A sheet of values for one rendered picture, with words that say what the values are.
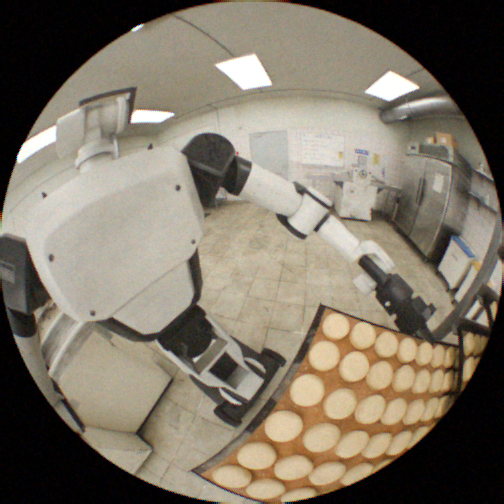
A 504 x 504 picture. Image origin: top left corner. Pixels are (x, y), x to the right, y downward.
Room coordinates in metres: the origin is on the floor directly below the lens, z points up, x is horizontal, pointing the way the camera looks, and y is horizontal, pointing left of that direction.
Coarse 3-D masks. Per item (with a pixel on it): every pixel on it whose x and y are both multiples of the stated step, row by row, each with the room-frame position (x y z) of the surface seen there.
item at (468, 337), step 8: (464, 336) -0.10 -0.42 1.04; (472, 336) -0.12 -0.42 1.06; (480, 336) -0.18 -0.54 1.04; (464, 344) -0.11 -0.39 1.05; (472, 344) -0.14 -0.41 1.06; (480, 344) -0.18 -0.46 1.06; (464, 352) -0.13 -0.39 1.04; (472, 352) -0.16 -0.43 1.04; (480, 352) -0.20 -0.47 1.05; (464, 360) -0.15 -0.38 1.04; (472, 360) -0.17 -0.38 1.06; (464, 368) -0.16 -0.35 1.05; (472, 368) -0.18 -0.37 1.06; (464, 376) -0.17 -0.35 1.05; (464, 384) -0.20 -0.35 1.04
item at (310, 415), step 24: (336, 312) 0.13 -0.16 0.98; (408, 336) 0.01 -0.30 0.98; (384, 360) 0.00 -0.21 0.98; (336, 384) 0.00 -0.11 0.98; (360, 384) -0.02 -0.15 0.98; (288, 408) -0.02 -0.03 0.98; (312, 408) -0.03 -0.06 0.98; (264, 432) -0.06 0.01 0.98; (384, 432) -0.14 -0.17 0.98; (312, 456) -0.12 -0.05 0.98; (336, 456) -0.14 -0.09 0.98; (360, 456) -0.17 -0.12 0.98; (384, 456) -0.21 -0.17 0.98; (288, 480) -0.17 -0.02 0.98; (336, 480) -0.21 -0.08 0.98
